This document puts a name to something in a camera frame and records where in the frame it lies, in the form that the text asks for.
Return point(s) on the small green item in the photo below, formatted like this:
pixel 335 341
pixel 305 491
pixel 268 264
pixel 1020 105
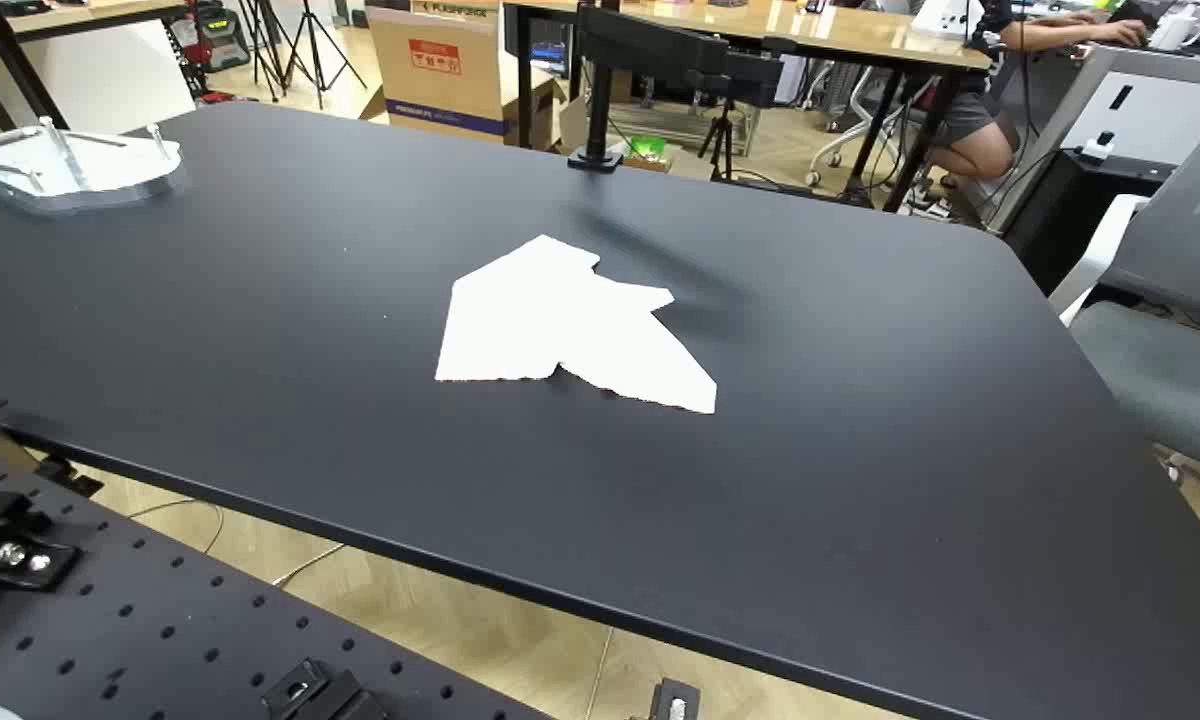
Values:
pixel 651 148

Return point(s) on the black perforated breadboard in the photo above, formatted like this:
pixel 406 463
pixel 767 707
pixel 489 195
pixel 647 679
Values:
pixel 163 625

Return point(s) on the gray slotted cabinet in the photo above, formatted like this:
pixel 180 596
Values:
pixel 1161 112

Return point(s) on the black mounting bracket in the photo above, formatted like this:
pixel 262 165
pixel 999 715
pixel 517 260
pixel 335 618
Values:
pixel 315 694

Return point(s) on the long wooden desk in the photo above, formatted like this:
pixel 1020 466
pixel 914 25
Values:
pixel 842 35

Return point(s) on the gray office chair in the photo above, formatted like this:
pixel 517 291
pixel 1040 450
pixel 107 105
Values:
pixel 1174 372

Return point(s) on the black bracket with bolts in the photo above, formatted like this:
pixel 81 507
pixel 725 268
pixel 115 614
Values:
pixel 23 559

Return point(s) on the tall black tripod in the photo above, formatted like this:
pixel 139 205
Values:
pixel 309 43

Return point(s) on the white board panel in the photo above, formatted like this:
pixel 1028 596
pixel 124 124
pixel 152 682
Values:
pixel 107 72

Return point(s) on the black table clamp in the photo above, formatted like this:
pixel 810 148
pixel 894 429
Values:
pixel 676 702

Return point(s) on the large cardboard box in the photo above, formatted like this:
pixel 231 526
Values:
pixel 442 67

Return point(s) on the small black tripod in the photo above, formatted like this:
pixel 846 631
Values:
pixel 721 135

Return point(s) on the wooden desk with black legs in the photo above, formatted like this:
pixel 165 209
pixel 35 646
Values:
pixel 42 17

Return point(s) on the seated person in shorts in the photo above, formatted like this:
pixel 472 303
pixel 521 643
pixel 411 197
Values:
pixel 973 140

